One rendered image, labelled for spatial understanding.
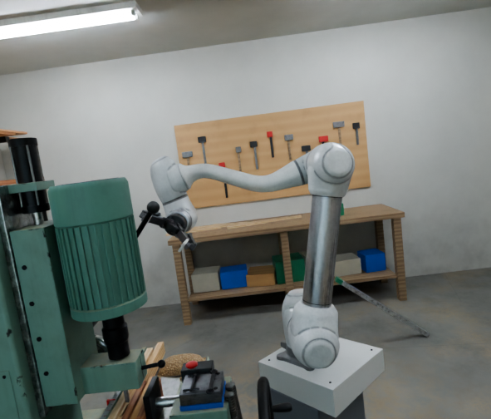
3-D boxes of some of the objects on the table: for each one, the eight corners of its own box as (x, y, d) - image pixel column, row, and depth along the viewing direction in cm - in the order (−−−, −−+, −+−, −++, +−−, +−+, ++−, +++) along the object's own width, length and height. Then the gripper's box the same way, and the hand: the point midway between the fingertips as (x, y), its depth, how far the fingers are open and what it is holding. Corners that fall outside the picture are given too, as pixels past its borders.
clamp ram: (179, 430, 91) (174, 394, 90) (148, 432, 91) (142, 397, 90) (186, 405, 100) (181, 372, 99) (158, 408, 100) (152, 376, 99)
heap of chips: (202, 372, 116) (200, 361, 115) (156, 377, 116) (154, 366, 116) (206, 357, 125) (204, 346, 124) (163, 362, 125) (161, 351, 125)
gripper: (200, 251, 137) (190, 268, 116) (140, 213, 136) (119, 223, 114) (212, 234, 136) (203, 248, 115) (151, 194, 135) (132, 201, 114)
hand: (162, 234), depth 116 cm, fingers open, 13 cm apart
